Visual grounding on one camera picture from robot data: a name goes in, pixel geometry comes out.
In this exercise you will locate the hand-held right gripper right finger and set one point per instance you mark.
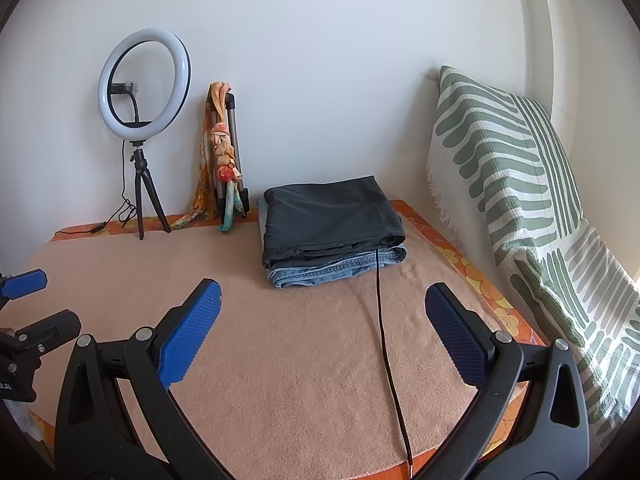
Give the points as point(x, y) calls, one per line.
point(455, 330)

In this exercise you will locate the beige blanket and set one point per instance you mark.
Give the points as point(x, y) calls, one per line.
point(300, 360)

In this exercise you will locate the green striped white blanket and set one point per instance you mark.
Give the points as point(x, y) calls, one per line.
point(500, 160)

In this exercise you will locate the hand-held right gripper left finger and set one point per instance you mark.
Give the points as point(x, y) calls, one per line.
point(192, 330)

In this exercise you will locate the orange patterned scarf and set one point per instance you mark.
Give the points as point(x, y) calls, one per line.
point(220, 140)

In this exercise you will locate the folded grey tripod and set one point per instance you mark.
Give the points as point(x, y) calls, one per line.
point(234, 125)

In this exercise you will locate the folded blue jeans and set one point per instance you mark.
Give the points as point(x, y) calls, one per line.
point(320, 275)

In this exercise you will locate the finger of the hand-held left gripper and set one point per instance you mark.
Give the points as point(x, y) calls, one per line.
point(22, 283)
point(50, 330)

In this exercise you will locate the orange floral cloth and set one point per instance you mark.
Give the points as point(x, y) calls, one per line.
point(480, 280)

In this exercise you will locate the dark grey pants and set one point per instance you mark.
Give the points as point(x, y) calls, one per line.
point(325, 215)

